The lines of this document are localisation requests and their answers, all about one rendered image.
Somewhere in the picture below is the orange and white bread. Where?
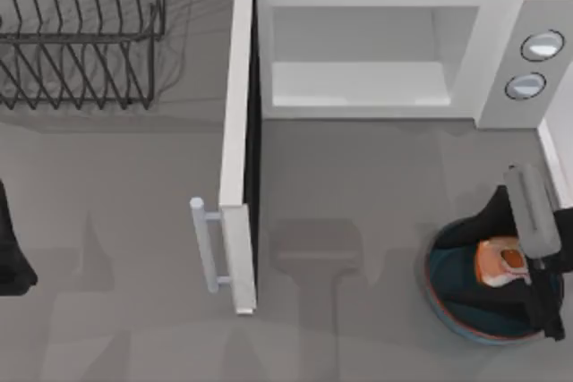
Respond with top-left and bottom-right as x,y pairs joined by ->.
475,238 -> 532,287

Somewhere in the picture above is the dark teal bowl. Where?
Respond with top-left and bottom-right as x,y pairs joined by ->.
423,216 -> 563,347

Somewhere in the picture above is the pale microwave oven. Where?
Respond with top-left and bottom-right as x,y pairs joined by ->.
232,0 -> 573,131

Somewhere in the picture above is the round microwave knob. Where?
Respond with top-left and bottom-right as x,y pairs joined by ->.
519,29 -> 566,63
504,72 -> 548,101

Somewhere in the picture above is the white microwave door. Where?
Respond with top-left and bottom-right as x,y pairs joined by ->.
218,0 -> 263,317

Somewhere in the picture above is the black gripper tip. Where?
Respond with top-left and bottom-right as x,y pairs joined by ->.
0,179 -> 38,298

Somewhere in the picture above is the pale grey door handle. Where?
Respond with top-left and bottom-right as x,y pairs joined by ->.
189,196 -> 235,295

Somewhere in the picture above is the dark wire dish rack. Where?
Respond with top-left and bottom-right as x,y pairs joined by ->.
0,0 -> 168,112

